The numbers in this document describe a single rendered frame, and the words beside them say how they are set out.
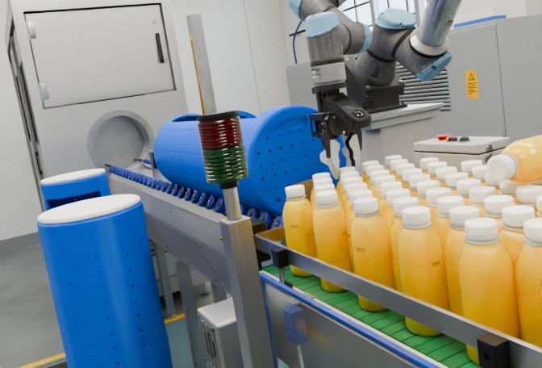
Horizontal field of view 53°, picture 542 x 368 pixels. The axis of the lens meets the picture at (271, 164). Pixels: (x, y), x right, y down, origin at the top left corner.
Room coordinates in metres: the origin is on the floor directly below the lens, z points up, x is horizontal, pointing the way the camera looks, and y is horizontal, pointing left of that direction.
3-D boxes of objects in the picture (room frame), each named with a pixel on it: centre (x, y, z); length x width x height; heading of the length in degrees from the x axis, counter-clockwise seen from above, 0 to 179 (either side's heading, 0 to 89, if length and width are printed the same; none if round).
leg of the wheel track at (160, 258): (3.15, 0.74, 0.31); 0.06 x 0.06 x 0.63; 26
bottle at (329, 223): (0.97, -0.09, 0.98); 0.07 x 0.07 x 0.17
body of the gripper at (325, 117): (1.23, -0.16, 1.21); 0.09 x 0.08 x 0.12; 26
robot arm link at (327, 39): (1.22, -0.16, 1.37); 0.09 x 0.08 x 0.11; 137
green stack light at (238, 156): (0.79, 0.07, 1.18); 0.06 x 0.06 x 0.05
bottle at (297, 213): (1.08, -0.04, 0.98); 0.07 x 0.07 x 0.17
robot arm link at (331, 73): (1.22, -0.16, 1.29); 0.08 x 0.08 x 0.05
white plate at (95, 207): (1.49, 0.52, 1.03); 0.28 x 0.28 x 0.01
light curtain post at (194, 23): (2.78, 0.27, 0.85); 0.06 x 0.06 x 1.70; 26
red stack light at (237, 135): (0.79, 0.07, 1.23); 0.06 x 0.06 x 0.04
